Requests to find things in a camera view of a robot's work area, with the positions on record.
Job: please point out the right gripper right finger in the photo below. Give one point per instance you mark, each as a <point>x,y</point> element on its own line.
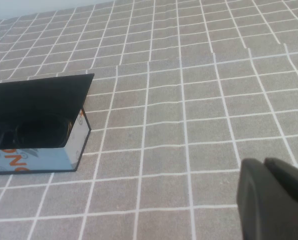
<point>289,178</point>

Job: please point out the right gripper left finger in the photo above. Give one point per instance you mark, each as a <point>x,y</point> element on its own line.
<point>261,207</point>

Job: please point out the grey white-checked tablecloth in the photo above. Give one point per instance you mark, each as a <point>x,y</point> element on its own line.
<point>169,120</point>

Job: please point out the black open cardboard box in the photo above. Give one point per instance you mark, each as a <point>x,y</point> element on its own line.
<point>39,95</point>

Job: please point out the dark sunglasses with gold rim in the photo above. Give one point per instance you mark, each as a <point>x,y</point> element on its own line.
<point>41,132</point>

